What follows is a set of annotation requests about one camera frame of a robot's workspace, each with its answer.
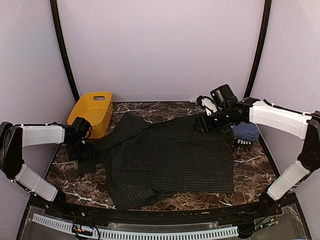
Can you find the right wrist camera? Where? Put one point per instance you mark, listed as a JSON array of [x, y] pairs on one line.
[[221, 98]]

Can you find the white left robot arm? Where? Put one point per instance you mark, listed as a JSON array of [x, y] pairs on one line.
[[18, 140]]

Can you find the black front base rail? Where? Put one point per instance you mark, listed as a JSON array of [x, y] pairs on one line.
[[286, 222]]

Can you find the black pinstriped long sleeve shirt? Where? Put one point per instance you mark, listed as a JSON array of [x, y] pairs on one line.
[[146, 163]]

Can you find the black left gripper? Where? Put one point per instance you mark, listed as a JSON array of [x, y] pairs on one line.
[[89, 151]]

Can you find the black enclosure frame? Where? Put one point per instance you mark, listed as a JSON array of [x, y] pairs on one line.
[[158, 50]]

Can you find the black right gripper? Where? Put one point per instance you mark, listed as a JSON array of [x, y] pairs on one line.
[[205, 126]]

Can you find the yellow plastic basket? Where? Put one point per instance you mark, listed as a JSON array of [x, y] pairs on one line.
[[97, 109]]

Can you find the blue checked folded shirt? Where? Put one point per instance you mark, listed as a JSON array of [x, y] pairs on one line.
[[246, 132]]

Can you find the white slotted cable duct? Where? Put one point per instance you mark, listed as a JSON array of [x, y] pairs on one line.
[[122, 231]]

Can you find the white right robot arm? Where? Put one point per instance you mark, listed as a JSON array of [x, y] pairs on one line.
[[304, 126]]

